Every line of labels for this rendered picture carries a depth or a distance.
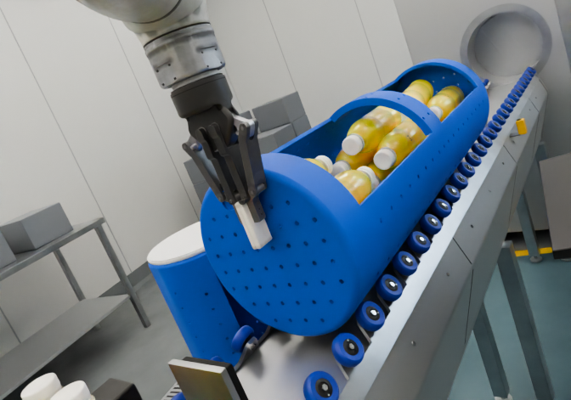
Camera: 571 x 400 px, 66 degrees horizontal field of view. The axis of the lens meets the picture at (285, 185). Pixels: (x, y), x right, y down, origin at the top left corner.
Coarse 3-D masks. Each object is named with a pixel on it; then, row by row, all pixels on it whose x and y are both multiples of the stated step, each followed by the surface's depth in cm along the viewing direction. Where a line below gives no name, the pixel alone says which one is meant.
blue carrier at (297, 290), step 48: (384, 96) 90; (432, 96) 129; (480, 96) 115; (288, 144) 84; (336, 144) 108; (432, 144) 84; (288, 192) 58; (336, 192) 59; (384, 192) 66; (432, 192) 84; (240, 240) 67; (288, 240) 62; (336, 240) 57; (384, 240) 64; (240, 288) 72; (288, 288) 65; (336, 288) 60
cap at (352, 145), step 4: (348, 136) 89; (352, 136) 88; (356, 136) 89; (344, 140) 89; (348, 140) 88; (352, 140) 88; (356, 140) 88; (360, 140) 89; (344, 144) 89; (348, 144) 89; (352, 144) 88; (356, 144) 88; (360, 144) 88; (344, 148) 90; (348, 148) 89; (352, 148) 89; (356, 148) 88; (360, 148) 88; (348, 152) 89; (352, 152) 89; (356, 152) 88
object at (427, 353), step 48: (528, 144) 159; (480, 192) 110; (480, 240) 98; (432, 288) 78; (480, 288) 108; (288, 336) 74; (432, 336) 72; (288, 384) 63; (384, 384) 61; (432, 384) 73
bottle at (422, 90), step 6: (414, 84) 118; (420, 84) 118; (426, 84) 119; (408, 90) 115; (414, 90) 114; (420, 90) 114; (426, 90) 116; (432, 90) 121; (414, 96) 111; (420, 96) 112; (426, 96) 115; (426, 102) 115
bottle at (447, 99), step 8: (448, 88) 120; (456, 88) 122; (440, 96) 114; (448, 96) 114; (456, 96) 118; (464, 96) 123; (432, 104) 112; (440, 104) 111; (448, 104) 112; (456, 104) 116; (448, 112) 112; (440, 120) 113
